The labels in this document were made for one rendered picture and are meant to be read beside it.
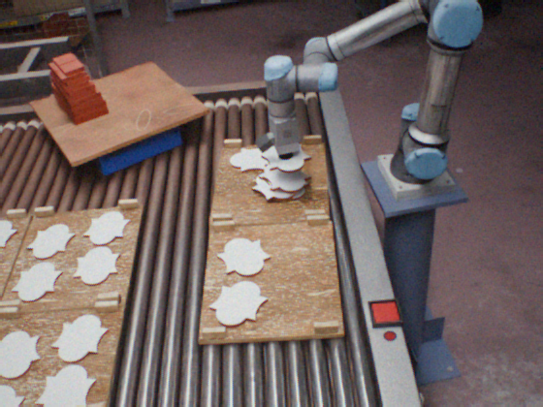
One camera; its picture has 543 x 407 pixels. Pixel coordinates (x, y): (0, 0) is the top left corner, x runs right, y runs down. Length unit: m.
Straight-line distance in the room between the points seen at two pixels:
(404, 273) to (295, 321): 0.77
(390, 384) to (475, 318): 1.41
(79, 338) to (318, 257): 0.65
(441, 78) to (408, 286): 0.87
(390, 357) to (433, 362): 1.15
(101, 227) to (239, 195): 0.43
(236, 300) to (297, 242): 0.27
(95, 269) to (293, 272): 0.54
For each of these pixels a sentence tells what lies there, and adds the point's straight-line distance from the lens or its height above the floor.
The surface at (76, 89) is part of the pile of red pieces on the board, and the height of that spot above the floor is 1.16.
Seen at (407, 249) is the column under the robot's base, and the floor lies 0.64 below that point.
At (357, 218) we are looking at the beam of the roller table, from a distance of 1.86.
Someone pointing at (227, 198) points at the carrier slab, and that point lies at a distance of 1.94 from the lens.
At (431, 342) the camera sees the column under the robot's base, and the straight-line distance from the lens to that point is 2.72.
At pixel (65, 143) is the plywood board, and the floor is 1.04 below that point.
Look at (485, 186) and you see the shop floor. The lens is 3.55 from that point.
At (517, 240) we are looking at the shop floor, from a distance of 3.24.
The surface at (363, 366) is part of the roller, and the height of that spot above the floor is 0.92.
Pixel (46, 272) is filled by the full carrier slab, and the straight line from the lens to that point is 1.85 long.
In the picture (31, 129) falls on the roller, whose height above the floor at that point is 0.92.
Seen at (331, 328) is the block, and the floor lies 0.95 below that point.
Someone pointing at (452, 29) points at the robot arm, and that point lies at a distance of 1.61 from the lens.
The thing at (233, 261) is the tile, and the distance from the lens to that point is 1.71.
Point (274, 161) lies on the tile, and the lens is 1.84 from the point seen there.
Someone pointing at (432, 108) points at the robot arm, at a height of 1.24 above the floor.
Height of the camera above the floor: 2.12
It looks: 38 degrees down
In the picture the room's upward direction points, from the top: 6 degrees counter-clockwise
